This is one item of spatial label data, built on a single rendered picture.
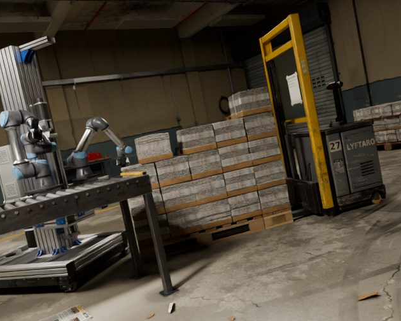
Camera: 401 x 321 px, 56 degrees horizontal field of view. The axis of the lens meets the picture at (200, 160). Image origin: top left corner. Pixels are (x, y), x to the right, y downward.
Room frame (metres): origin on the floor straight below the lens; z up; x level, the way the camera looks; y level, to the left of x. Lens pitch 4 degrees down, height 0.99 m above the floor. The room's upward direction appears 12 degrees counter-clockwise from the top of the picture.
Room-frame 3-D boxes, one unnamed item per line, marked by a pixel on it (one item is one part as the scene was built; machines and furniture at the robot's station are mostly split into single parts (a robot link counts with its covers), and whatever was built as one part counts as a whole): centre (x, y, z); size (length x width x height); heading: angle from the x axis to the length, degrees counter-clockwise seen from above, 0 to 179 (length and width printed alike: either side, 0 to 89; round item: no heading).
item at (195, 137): (3.53, 0.01, 0.95); 0.38 x 0.29 x 0.23; 11
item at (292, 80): (3.73, -1.01, 1.28); 0.57 x 0.01 x 0.65; 12
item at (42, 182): (3.04, 1.27, 0.87); 0.15 x 0.15 x 0.10
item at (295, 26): (3.41, -1.06, 0.97); 0.09 x 0.09 x 1.75; 12
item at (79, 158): (3.51, 1.09, 0.98); 0.13 x 0.12 x 0.14; 41
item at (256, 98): (3.64, -0.57, 0.65); 0.39 x 0.30 x 1.29; 12
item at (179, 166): (3.50, 0.15, 0.42); 1.17 x 0.39 x 0.83; 102
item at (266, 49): (4.05, -0.92, 0.97); 0.09 x 0.09 x 1.75; 12
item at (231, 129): (3.58, -0.27, 0.95); 0.38 x 0.29 x 0.23; 12
